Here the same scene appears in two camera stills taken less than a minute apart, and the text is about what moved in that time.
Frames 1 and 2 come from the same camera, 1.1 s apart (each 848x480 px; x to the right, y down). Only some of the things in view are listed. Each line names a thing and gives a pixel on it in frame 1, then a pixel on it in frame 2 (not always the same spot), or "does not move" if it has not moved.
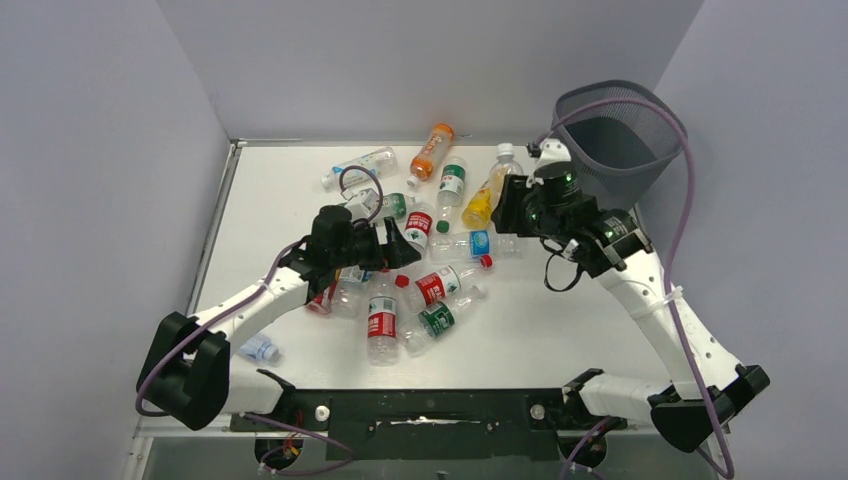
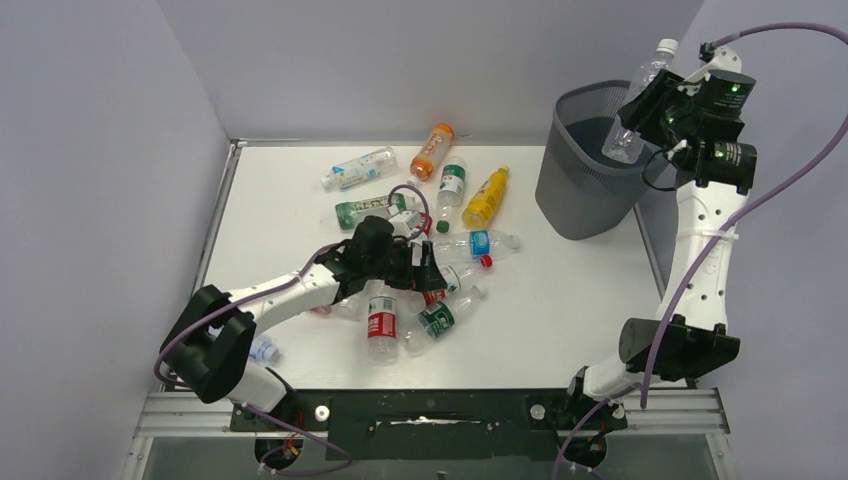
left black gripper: [395, 254] -> [425, 277]
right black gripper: [508, 214] -> [640, 113]
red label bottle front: [382, 325] does not move
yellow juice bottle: [478, 212] does not move
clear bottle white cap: [504, 164] -> [624, 144]
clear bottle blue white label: [382, 163] does not move
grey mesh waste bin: [618, 136] does not move
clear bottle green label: [450, 191] does not move
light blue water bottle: [260, 349] does not move
